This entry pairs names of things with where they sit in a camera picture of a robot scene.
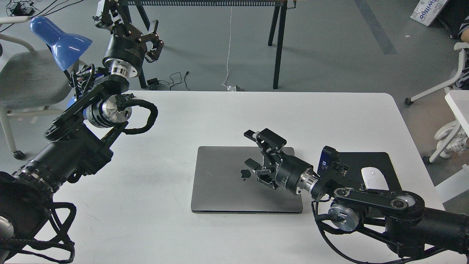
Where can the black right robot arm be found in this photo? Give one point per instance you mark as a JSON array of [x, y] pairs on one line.
[[396, 218]]

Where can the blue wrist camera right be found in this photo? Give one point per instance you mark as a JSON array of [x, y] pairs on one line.
[[330, 161]]

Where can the white computer mouse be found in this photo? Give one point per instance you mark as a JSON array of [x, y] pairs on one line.
[[374, 179]]

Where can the black table frame background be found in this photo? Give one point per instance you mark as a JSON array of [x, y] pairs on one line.
[[215, 38]]

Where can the blue desk lamp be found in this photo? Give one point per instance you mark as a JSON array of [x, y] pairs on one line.
[[66, 48]]

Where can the black mouse pad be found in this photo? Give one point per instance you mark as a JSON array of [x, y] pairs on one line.
[[358, 160]]

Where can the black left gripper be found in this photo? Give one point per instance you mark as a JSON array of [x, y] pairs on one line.
[[127, 46]]

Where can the white side table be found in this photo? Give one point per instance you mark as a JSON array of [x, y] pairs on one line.
[[458, 101]]

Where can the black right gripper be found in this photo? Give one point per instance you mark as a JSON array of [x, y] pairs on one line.
[[279, 169]]

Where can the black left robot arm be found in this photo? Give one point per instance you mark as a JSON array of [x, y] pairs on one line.
[[80, 138]]

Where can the white cardboard box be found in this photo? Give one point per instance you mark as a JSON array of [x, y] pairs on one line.
[[426, 11]]

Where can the white chair right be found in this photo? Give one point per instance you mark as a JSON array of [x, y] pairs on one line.
[[447, 84]]

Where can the grey chair left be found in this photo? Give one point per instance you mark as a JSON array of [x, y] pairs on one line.
[[31, 81]]

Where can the grey laptop computer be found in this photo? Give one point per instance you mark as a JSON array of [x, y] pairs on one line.
[[224, 184]]

